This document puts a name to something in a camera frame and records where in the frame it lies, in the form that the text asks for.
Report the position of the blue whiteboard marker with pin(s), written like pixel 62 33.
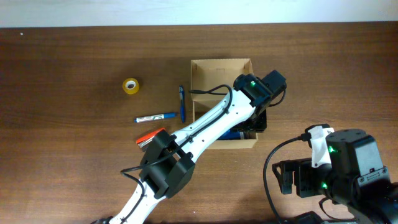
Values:
pixel 154 117

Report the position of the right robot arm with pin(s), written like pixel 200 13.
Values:
pixel 346 168

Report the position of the blue whiteboard eraser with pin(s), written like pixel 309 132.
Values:
pixel 232 135

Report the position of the blue ballpoint pen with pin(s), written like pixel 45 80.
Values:
pixel 182 103

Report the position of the yellow tape roll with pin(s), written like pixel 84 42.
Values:
pixel 131 86

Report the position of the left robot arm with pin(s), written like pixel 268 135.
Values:
pixel 169 160

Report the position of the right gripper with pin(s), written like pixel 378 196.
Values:
pixel 298 178

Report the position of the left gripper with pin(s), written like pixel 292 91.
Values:
pixel 254 123

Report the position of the cardboard box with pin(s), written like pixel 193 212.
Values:
pixel 209 73

